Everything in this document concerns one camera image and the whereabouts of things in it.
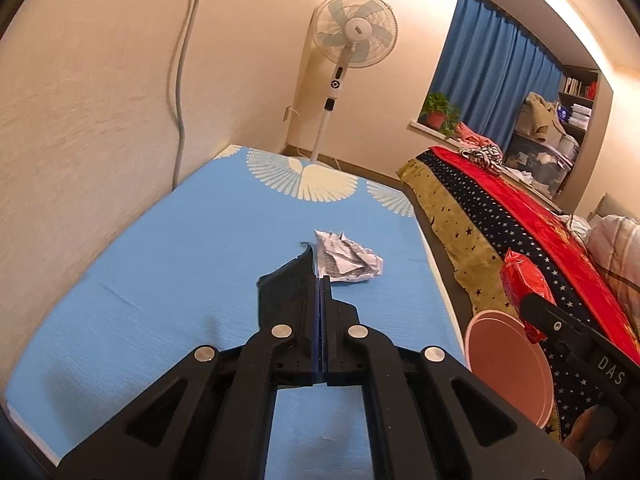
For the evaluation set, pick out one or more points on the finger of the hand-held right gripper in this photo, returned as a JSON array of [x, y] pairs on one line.
[[540, 317]]

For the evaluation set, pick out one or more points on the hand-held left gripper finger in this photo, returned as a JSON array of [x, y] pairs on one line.
[[314, 345], [324, 345]]

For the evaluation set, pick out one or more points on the red plastic bag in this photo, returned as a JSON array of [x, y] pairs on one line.
[[525, 280]]

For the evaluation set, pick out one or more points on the pink round bin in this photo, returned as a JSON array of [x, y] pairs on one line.
[[505, 365]]

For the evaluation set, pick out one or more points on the black packet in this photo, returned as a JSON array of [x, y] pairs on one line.
[[285, 290]]

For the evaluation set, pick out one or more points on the person's right hand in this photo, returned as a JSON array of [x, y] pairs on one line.
[[585, 432]]

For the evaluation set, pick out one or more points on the crumpled white printed paper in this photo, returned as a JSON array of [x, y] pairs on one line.
[[347, 257]]

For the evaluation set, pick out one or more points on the light crumpled cloth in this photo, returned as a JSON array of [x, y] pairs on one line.
[[575, 227]]

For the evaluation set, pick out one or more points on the checked pillow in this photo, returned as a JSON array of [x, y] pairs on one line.
[[617, 255]]

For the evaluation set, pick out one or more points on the red starred blanket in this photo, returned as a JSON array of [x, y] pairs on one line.
[[480, 220]]

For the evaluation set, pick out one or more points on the grey headboard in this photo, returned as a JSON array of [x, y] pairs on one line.
[[607, 205]]

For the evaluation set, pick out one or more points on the clear storage box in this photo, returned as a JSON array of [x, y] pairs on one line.
[[542, 165]]

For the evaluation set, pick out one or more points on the black white striped cloth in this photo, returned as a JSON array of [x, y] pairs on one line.
[[482, 156]]

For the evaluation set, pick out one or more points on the pink cloth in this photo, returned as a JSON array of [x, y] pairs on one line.
[[472, 135]]

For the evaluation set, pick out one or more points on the beige coat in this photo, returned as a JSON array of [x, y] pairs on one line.
[[541, 115]]

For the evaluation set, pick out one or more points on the wooden bookshelf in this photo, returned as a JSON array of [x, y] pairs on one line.
[[577, 92]]

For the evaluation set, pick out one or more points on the potted green plant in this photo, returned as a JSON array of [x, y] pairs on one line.
[[439, 110]]

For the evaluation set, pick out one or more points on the blue curtain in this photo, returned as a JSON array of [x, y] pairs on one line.
[[492, 65]]

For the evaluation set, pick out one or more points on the white standing fan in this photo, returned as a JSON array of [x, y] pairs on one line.
[[356, 30]]

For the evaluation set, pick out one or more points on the white wall socket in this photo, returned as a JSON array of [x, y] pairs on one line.
[[287, 112]]

